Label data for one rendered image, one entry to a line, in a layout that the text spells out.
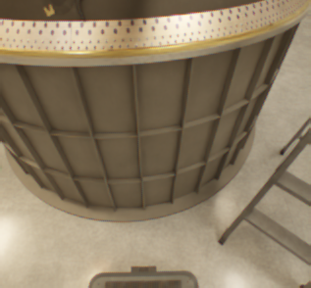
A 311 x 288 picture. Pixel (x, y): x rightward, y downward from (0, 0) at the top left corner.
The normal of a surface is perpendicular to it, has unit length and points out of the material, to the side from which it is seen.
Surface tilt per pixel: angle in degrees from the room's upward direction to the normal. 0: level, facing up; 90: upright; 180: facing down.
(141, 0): 62
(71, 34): 43
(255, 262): 0
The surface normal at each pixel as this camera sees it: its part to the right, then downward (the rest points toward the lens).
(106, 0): 0.07, 0.35
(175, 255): 0.00, -0.66
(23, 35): -0.11, 0.02
